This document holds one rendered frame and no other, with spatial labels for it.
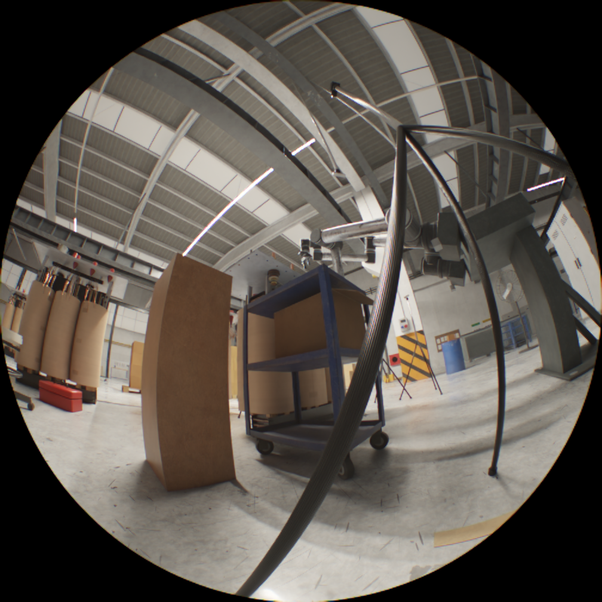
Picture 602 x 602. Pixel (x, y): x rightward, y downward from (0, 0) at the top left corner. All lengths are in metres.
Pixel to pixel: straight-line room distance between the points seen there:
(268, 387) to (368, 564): 1.28
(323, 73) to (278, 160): 5.90
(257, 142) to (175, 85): 2.21
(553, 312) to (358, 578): 1.71
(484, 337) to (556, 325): 8.07
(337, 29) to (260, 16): 2.81
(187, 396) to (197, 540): 0.49
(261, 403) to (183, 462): 0.86
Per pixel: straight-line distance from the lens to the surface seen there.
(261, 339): 1.54
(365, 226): 1.66
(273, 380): 1.49
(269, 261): 1.64
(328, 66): 9.85
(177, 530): 0.66
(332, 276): 0.94
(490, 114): 7.28
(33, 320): 2.92
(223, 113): 4.57
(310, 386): 1.84
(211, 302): 0.89
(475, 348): 9.64
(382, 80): 10.69
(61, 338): 2.77
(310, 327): 0.95
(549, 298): 1.79
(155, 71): 4.92
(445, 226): 1.63
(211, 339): 0.84
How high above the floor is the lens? 0.41
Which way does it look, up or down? 24 degrees up
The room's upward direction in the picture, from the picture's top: 5 degrees counter-clockwise
